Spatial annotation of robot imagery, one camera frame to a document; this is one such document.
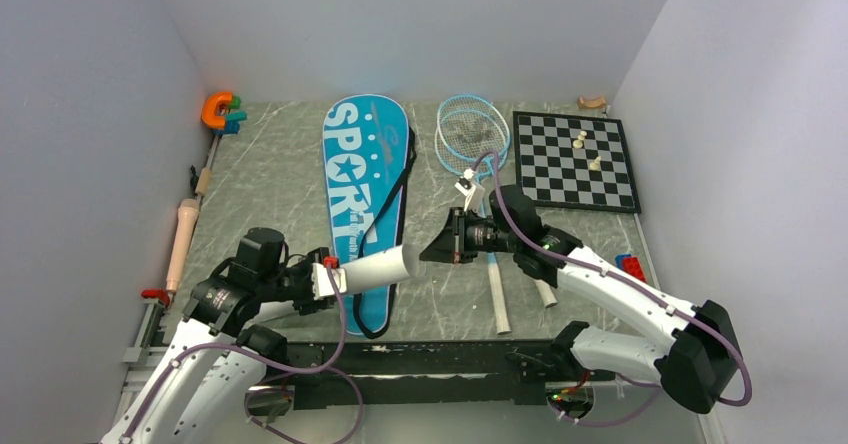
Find beige handle tool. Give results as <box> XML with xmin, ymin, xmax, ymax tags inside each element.
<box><xmin>165</xmin><ymin>199</ymin><xmax>200</xmax><ymax>296</ymax></box>

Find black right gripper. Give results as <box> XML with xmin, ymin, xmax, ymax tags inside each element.
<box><xmin>420</xmin><ymin>207</ymin><xmax>520</xmax><ymax>264</ymax></box>

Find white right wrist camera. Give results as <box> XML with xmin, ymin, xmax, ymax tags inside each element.
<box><xmin>454</xmin><ymin>168</ymin><xmax>485</xmax><ymax>212</ymax></box>

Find cream chess pawn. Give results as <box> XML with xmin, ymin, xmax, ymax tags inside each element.
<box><xmin>588</xmin><ymin>156</ymin><xmax>601</xmax><ymax>171</ymax></box>
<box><xmin>572</xmin><ymin>130</ymin><xmax>587</xmax><ymax>149</ymax></box>

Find black white chessboard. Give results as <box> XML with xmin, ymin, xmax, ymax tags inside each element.
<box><xmin>512</xmin><ymin>111</ymin><xmax>642</xmax><ymax>214</ymax></box>

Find wooden arch block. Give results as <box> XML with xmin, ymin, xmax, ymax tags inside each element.
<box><xmin>577</xmin><ymin>96</ymin><xmax>607</xmax><ymax>110</ymax></box>

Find red clamp on rail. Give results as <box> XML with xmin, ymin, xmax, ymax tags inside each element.
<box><xmin>140</xmin><ymin>289</ymin><xmax>172</xmax><ymax>309</ymax></box>

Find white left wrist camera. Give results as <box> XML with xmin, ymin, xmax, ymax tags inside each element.
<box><xmin>311</xmin><ymin>257</ymin><xmax>348</xmax><ymax>301</ymax></box>

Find cream chess pawn lower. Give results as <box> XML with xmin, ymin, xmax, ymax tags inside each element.
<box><xmin>588</xmin><ymin>156</ymin><xmax>601</xmax><ymax>171</ymax></box>

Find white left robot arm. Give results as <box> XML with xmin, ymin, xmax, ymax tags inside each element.
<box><xmin>101</xmin><ymin>227</ymin><xmax>340</xmax><ymax>443</ymax></box>

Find blue racket bag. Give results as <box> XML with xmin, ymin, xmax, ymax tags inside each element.
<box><xmin>321</xmin><ymin>94</ymin><xmax>418</xmax><ymax>340</ymax></box>

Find orange C-shaped toy block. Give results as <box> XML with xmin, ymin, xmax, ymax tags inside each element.
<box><xmin>201</xmin><ymin>91</ymin><xmax>235</xmax><ymax>130</ymax></box>

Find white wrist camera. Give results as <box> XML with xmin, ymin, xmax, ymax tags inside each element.
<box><xmin>454</xmin><ymin>168</ymin><xmax>485</xmax><ymax>212</ymax></box>
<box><xmin>311</xmin><ymin>257</ymin><xmax>348</xmax><ymax>301</ymax></box>

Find cream chess pawn upper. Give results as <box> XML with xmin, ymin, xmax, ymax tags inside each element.
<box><xmin>572</xmin><ymin>130</ymin><xmax>587</xmax><ymax>149</ymax></box>

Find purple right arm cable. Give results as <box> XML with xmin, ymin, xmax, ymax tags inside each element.
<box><xmin>471</xmin><ymin>150</ymin><xmax>754</xmax><ymax>429</ymax></box>

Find green blue toy blocks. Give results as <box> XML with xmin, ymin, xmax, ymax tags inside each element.
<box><xmin>219</xmin><ymin>95</ymin><xmax>247</xmax><ymax>135</ymax></box>

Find white shuttlecock tube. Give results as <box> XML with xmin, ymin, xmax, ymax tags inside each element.
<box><xmin>340</xmin><ymin>244</ymin><xmax>420</xmax><ymax>294</ymax></box>

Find colourful brick toy car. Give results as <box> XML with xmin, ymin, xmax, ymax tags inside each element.
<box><xmin>615</xmin><ymin>254</ymin><xmax>647</xmax><ymax>283</ymax></box>

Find black base frame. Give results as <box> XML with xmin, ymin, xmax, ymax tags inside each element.
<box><xmin>238</xmin><ymin>338</ymin><xmax>617</xmax><ymax>410</ymax></box>

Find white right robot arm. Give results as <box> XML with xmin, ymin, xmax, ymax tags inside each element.
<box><xmin>420</xmin><ymin>185</ymin><xmax>752</xmax><ymax>414</ymax></box>

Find blue badminton racket right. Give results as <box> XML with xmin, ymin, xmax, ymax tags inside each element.
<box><xmin>433</xmin><ymin>95</ymin><xmax>559</xmax><ymax>309</ymax></box>

